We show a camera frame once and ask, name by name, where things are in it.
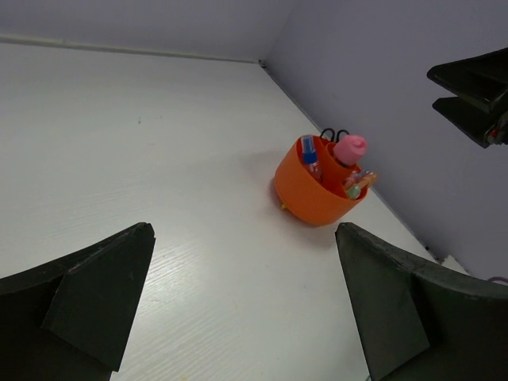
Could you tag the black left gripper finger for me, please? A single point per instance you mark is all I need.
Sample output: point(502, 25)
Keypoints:
point(480, 81)
point(483, 129)

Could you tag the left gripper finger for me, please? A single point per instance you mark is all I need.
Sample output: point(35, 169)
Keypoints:
point(418, 320)

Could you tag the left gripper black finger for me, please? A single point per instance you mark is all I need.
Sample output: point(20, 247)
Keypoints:
point(70, 319)

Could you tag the pink round eraser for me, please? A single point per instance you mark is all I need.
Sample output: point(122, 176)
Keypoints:
point(350, 149)

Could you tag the black scissors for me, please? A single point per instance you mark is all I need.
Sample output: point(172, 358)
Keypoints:
point(333, 135)

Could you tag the blue white glue bottle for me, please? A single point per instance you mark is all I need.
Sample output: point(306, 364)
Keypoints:
point(310, 157)

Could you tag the orange translucent pen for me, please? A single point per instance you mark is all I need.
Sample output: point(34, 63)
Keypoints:
point(363, 178)

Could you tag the green translucent pen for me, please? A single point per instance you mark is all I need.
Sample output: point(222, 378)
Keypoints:
point(353, 192)

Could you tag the orange round divided container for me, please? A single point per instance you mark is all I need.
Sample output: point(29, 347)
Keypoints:
point(315, 202)

